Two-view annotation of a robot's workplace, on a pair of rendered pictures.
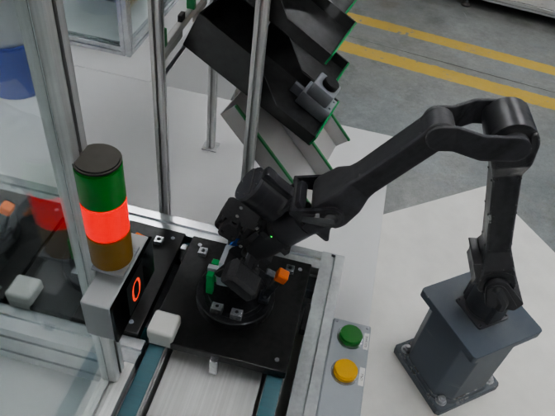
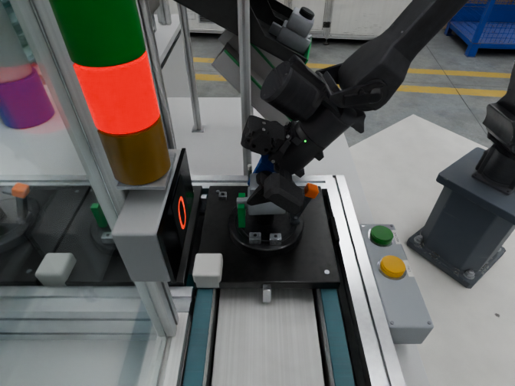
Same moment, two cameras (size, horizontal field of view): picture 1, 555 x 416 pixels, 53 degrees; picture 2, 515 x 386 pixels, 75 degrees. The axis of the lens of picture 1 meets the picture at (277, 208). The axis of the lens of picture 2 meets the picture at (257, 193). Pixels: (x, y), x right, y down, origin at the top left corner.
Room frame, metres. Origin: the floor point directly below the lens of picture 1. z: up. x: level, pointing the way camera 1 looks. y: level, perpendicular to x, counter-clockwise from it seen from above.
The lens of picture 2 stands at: (0.18, 0.11, 1.45)
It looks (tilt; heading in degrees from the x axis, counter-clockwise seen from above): 42 degrees down; 353
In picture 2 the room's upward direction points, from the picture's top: straight up
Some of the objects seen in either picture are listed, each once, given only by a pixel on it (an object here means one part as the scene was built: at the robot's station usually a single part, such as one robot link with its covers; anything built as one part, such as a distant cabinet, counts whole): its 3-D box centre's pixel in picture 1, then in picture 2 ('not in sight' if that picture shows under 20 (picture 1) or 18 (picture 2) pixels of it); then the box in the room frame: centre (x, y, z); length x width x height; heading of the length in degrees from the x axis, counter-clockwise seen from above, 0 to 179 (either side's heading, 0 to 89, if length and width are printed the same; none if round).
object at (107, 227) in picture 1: (105, 212); (119, 88); (0.42, 0.19, 1.33); 0.05 x 0.05 x 0.05
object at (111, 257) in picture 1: (110, 242); (136, 144); (0.42, 0.19, 1.28); 0.05 x 0.05 x 0.05
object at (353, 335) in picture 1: (350, 337); (381, 236); (0.56, -0.16, 0.96); 0.04 x 0.04 x 0.02
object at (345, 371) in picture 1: (344, 371); (391, 267); (0.49, -0.15, 0.96); 0.04 x 0.04 x 0.02
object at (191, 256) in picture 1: (234, 300); (265, 230); (0.60, 0.05, 0.96); 0.24 x 0.24 x 0.02; 83
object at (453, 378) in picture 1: (461, 341); (473, 217); (0.59, -0.36, 0.96); 0.15 x 0.15 x 0.20; 31
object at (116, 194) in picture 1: (100, 180); (97, 14); (0.42, 0.19, 1.38); 0.05 x 0.05 x 0.05
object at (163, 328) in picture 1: (163, 328); (208, 270); (0.51, 0.16, 0.97); 0.05 x 0.05 x 0.04; 83
